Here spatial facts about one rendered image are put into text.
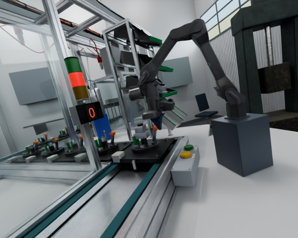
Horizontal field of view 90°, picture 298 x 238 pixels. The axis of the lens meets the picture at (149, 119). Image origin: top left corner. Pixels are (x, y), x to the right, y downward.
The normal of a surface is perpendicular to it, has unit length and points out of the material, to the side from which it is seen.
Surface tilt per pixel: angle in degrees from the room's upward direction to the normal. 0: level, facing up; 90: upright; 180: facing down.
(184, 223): 0
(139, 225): 0
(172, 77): 90
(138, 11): 90
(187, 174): 90
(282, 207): 0
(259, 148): 90
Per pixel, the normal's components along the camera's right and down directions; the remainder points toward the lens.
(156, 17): 0.23, 0.10
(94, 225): -0.21, -0.96
